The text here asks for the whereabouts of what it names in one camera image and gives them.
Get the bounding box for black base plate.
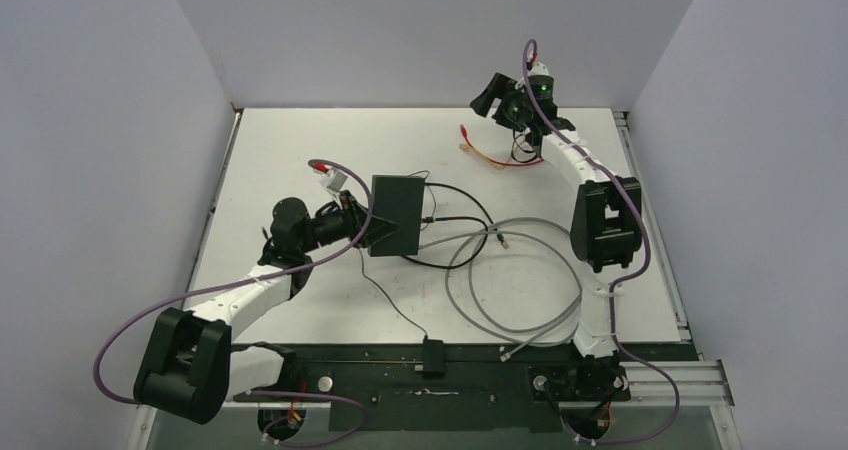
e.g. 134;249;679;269
236;343;631;433

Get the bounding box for black power adapter box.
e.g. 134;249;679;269
415;337;446;379

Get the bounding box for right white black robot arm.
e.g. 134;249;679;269
469;60;644;399

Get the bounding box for aluminium front rail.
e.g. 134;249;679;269
137;360;737;410

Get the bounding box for thin black power cable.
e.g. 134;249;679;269
357;169;439;341

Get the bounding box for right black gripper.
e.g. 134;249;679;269
469;74;530;133

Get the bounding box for dark grey network switch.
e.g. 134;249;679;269
368;175;425;257

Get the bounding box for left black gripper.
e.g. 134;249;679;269
298;190;399;254

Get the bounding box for aluminium rail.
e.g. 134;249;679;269
612;109;693;342
175;104;241;297
137;360;737;410

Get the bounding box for yellow ethernet cable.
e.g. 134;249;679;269
458;142;531;169

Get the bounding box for thick black ethernet cable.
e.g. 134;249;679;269
400;181;511;271

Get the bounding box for aluminium left side rail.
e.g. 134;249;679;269
175;104;241;297

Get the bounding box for red ethernet cable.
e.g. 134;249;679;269
458;124;546;169

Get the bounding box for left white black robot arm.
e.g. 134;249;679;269
133;190;421;424

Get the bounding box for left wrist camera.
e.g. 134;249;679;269
320;167;348;197

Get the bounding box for aluminium right side rail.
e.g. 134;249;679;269
612;109;693;342

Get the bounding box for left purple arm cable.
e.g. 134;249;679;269
92;158;376;448

